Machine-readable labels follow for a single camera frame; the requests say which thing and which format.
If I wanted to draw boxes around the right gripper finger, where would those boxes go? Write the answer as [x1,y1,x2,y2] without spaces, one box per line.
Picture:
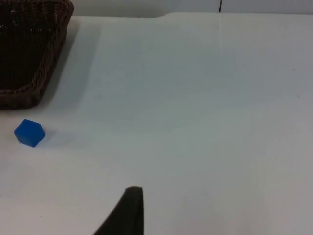
[92,186,145,235]

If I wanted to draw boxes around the dark brown wicker basket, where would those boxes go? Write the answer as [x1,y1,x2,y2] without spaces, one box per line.
[0,0,75,110]

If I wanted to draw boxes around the small blue cube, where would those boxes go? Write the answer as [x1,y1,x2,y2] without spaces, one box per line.
[14,118,46,148]

